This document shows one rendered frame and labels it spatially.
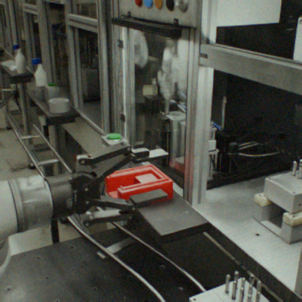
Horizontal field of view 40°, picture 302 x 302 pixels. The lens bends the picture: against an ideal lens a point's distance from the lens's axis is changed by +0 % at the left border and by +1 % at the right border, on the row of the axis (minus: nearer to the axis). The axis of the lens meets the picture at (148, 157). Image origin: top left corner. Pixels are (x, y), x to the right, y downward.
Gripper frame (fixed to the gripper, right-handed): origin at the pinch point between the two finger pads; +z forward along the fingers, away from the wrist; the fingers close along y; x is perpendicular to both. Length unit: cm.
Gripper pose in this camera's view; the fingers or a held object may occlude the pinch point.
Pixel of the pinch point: (152, 176)
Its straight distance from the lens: 80.3
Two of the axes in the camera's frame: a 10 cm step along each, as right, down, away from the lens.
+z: 8.9, -1.7, 4.1
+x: -4.5, -3.5, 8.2
